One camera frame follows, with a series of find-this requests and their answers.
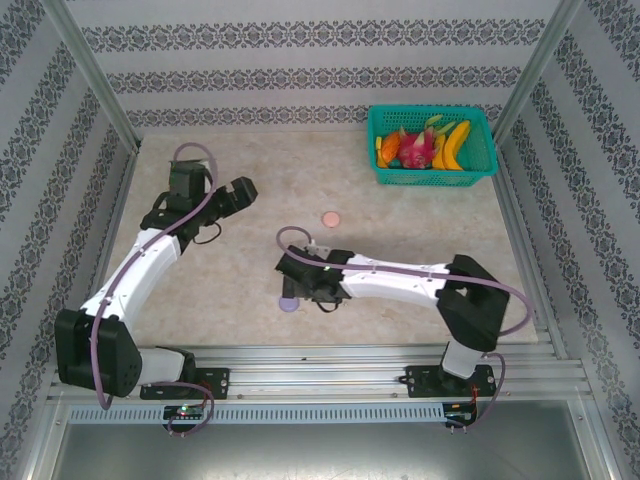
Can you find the purple earbud charging case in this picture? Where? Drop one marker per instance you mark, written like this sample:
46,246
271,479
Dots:
287,306

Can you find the pink earbud charging case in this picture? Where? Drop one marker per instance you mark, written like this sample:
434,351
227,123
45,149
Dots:
331,219

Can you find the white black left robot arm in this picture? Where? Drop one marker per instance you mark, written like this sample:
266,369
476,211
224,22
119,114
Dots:
145,270

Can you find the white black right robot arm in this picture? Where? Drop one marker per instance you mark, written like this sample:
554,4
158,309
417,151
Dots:
390,280

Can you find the orange fruit piece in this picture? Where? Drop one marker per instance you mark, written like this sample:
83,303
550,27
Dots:
387,147

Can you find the grey metal sheet shelf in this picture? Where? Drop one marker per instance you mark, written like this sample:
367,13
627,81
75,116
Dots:
320,450

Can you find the pink dragon fruit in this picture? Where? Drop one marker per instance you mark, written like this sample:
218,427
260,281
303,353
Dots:
415,150

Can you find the small yellow banana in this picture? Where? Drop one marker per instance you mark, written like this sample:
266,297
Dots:
439,157

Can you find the large yellow banana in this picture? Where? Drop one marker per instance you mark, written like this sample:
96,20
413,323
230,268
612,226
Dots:
456,142

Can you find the teal plastic mesh basket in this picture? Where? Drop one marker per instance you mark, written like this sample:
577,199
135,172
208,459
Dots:
477,165

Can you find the aluminium mounting rail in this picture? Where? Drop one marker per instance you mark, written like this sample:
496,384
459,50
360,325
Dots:
320,375

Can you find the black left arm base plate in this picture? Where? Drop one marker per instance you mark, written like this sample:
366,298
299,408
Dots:
215,382

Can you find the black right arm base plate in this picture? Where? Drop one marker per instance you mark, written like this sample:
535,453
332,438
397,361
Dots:
420,380

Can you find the aluminium left corner post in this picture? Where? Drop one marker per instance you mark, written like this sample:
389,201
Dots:
90,75

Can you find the aluminium corner post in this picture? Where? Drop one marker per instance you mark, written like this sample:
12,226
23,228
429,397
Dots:
537,70
90,75

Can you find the aluminium right corner post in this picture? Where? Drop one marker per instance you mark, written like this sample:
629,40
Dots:
537,70

